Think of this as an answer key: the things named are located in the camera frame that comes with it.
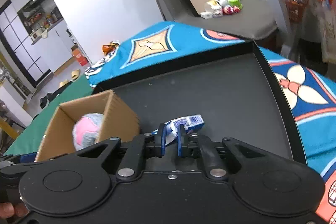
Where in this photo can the blue patterned bed sheet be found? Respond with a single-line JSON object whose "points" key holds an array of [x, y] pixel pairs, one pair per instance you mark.
{"points": [[310, 95]]}

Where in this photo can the brown cardboard box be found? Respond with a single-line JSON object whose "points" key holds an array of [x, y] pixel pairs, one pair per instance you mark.
{"points": [[118, 120]]}

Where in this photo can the blue tissue packet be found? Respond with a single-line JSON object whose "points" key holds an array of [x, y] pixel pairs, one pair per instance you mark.
{"points": [[191, 124]]}

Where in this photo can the green cloth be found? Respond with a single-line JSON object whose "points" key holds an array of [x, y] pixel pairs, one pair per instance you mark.
{"points": [[30, 139]]}

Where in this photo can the yellow slipper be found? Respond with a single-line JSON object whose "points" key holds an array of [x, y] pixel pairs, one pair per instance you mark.
{"points": [[63, 83], [75, 74]]}

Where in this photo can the black slippers pair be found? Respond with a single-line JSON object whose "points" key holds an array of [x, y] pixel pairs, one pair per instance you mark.
{"points": [[44, 101]]}

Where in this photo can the red basket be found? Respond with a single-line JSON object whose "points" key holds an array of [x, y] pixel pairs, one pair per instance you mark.
{"points": [[296, 9]]}

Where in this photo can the grey pink plush toy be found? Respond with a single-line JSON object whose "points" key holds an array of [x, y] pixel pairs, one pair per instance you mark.
{"points": [[86, 130]]}

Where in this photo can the green cup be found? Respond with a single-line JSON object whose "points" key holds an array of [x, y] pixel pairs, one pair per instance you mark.
{"points": [[235, 3]]}

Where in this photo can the grey folding mattress seat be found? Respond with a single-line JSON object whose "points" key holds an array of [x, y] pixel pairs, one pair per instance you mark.
{"points": [[255, 21]]}

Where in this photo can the orange bag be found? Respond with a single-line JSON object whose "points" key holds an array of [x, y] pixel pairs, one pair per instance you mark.
{"points": [[107, 48]]}

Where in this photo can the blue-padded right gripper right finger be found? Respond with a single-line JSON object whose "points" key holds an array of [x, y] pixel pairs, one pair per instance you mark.
{"points": [[201, 146]]}

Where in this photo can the orange cardboard box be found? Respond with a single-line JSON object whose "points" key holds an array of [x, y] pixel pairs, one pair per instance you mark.
{"points": [[78, 55]]}

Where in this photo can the black dice cushion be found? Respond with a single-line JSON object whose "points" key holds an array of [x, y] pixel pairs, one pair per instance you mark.
{"points": [[60, 90]]}

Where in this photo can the person's hand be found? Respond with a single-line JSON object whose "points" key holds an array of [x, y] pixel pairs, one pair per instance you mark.
{"points": [[8, 210]]}

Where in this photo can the large black tray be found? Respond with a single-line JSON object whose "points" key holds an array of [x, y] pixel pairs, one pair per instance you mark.
{"points": [[233, 88]]}

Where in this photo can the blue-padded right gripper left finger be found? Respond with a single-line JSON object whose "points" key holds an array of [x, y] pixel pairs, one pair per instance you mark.
{"points": [[142, 146]]}

